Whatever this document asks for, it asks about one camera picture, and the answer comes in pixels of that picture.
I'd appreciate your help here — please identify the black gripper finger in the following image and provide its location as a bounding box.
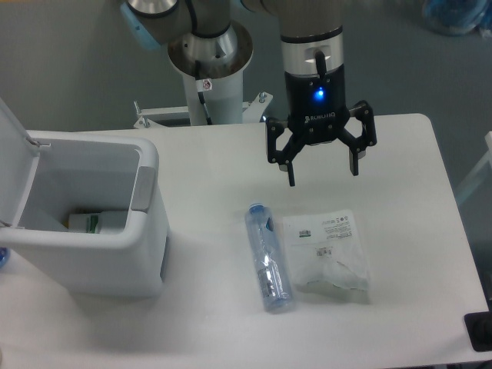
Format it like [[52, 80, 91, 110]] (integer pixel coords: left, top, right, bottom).
[[265, 117, 312, 187], [336, 100, 377, 176]]

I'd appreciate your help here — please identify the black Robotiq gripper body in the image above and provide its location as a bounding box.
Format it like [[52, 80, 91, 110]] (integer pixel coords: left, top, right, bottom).
[[284, 65, 352, 147]]

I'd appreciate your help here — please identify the clear plastic water bottle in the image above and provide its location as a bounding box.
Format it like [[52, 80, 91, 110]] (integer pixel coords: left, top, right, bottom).
[[244, 203, 293, 312]]

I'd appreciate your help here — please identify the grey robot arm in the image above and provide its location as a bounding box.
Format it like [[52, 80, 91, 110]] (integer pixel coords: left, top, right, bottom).
[[120, 1, 377, 175]]

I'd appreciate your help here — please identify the white trash can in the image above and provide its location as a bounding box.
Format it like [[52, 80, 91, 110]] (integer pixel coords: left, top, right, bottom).
[[1, 132, 169, 298]]

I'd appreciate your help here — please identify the white trash can lid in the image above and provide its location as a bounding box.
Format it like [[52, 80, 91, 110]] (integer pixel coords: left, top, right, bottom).
[[1, 102, 40, 228]]

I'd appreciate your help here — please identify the blue plastic bag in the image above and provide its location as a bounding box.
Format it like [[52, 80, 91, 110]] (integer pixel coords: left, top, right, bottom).
[[421, 1, 491, 38]]

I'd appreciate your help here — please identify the white green box in bin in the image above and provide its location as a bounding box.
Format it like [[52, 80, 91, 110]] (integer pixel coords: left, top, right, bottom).
[[68, 209, 128, 234]]

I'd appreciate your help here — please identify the black device at table edge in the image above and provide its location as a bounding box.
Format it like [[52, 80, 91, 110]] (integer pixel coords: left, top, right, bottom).
[[464, 311, 491, 352]]

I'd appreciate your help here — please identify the blue bottle cap left edge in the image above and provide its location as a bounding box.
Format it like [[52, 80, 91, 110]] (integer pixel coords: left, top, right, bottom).
[[0, 248, 10, 268]]

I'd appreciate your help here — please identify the white metal base bracket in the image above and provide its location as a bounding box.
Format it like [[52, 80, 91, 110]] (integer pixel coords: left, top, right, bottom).
[[133, 91, 274, 129]]

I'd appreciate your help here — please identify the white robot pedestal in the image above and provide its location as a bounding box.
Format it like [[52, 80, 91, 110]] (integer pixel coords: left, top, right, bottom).
[[168, 21, 253, 125]]

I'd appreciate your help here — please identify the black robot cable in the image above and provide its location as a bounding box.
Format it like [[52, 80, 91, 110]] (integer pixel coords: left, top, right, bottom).
[[184, 0, 214, 126]]

